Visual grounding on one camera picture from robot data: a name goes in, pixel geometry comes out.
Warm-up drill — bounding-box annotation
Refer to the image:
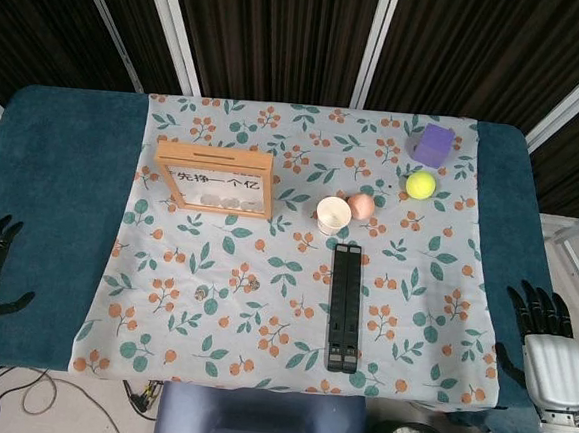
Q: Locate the pink peach toy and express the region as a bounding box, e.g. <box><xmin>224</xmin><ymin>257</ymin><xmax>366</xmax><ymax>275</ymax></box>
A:
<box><xmin>344</xmin><ymin>191</ymin><xmax>377</xmax><ymax>222</ymax></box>

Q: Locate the purple cube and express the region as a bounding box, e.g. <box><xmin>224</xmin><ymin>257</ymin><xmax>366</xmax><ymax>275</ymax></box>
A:
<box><xmin>411</xmin><ymin>121</ymin><xmax>457</xmax><ymax>170</ymax></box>

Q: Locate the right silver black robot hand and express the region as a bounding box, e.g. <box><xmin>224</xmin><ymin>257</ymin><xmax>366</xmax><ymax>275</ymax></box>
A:
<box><xmin>489</xmin><ymin>277</ymin><xmax>579</xmax><ymax>415</ymax></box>

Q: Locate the black power plug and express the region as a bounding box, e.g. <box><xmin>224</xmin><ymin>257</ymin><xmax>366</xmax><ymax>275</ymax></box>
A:
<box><xmin>121</xmin><ymin>377</ymin><xmax>165</xmax><ymax>416</ymax></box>

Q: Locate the teal table cover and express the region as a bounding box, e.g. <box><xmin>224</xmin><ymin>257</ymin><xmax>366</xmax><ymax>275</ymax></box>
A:
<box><xmin>0</xmin><ymin>81</ymin><xmax>578</xmax><ymax>414</ymax></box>

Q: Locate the white frame post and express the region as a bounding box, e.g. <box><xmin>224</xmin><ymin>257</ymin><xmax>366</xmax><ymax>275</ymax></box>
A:
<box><xmin>132</xmin><ymin>0</ymin><xmax>210</xmax><ymax>98</ymax></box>
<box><xmin>523</xmin><ymin>47</ymin><xmax>579</xmax><ymax>153</ymax></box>
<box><xmin>349</xmin><ymin>0</ymin><xmax>404</xmax><ymax>113</ymax></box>

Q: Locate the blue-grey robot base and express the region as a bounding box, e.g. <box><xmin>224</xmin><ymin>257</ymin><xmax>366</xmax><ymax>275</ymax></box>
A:
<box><xmin>151</xmin><ymin>379</ymin><xmax>370</xmax><ymax>433</ymax></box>

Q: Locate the floral print tablecloth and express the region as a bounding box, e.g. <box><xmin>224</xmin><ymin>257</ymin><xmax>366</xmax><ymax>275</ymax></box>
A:
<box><xmin>66</xmin><ymin>87</ymin><xmax>523</xmax><ymax>411</ymax></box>

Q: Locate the wooden framed coin bank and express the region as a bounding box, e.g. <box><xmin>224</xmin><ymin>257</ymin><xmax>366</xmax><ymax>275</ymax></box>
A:
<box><xmin>151</xmin><ymin>139</ymin><xmax>279</xmax><ymax>221</ymax></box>

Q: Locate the white paper cup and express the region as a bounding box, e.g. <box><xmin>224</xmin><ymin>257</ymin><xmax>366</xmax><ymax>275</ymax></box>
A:
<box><xmin>314</xmin><ymin>194</ymin><xmax>354</xmax><ymax>238</ymax></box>

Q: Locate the yellow tennis ball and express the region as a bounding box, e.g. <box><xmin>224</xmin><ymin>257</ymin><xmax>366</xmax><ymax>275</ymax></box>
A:
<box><xmin>403</xmin><ymin>169</ymin><xmax>439</xmax><ymax>203</ymax></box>

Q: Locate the grey floor cable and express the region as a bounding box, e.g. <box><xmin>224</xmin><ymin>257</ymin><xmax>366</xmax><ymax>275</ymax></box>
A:
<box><xmin>19</xmin><ymin>374</ymin><xmax>130</xmax><ymax>433</ymax></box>

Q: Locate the thin grey frame rail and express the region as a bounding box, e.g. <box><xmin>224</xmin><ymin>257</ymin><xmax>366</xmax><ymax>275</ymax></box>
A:
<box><xmin>64</xmin><ymin>0</ymin><xmax>151</xmax><ymax>94</ymax></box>

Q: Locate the black folding stand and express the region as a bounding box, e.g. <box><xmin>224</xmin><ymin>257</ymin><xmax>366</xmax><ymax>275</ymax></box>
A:
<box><xmin>323</xmin><ymin>242</ymin><xmax>368</xmax><ymax>375</ymax></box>

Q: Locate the white aluminium frame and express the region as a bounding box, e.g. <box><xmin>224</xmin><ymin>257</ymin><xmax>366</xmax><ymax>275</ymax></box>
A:
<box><xmin>533</xmin><ymin>205</ymin><xmax>579</xmax><ymax>300</ymax></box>

